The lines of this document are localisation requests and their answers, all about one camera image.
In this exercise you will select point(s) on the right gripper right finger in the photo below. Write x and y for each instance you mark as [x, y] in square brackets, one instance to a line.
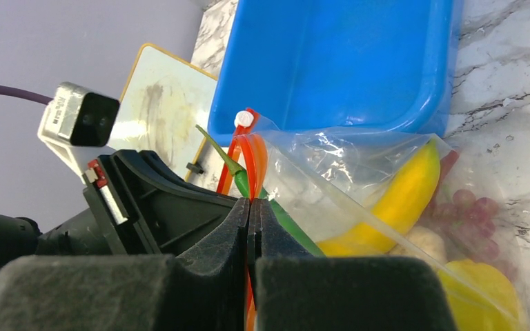
[296, 291]

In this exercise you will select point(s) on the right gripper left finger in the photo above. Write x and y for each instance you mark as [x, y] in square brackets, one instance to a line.
[203, 288]

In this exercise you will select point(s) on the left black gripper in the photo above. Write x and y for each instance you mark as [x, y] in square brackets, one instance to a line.
[178, 215]

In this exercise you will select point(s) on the clear zip bag orange zipper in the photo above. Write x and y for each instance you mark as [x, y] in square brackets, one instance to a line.
[351, 192]

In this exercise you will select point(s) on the garlic bulb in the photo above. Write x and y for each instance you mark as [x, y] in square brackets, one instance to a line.
[425, 239]

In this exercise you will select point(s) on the yellow banana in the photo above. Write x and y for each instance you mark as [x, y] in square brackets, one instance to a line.
[400, 207]

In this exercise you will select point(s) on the purple grape bunch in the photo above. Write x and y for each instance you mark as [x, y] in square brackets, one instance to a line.
[474, 228]

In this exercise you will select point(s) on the yellow green starfruit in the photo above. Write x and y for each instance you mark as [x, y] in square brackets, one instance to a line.
[480, 297]

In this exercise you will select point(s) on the blue plastic bin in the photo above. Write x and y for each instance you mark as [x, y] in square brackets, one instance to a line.
[385, 65]

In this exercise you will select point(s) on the red chili pepper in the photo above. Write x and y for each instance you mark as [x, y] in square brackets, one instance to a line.
[446, 164]

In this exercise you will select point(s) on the white board with wooden frame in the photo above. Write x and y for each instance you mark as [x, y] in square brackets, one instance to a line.
[164, 98]

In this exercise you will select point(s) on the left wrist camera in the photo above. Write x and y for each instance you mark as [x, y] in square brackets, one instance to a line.
[76, 125]

